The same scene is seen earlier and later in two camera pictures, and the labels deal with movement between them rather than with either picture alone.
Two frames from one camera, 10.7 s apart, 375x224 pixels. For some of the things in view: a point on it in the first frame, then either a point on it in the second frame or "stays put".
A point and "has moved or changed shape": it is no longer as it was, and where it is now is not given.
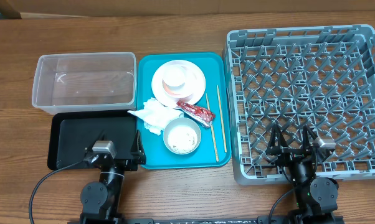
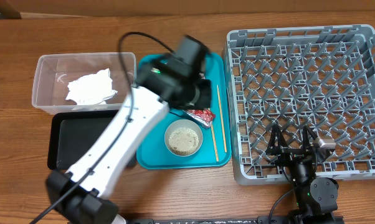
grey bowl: (182, 135) stays put
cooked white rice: (182, 139) stays put
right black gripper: (290, 155) stays put
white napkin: (155, 115) has moved or changed shape
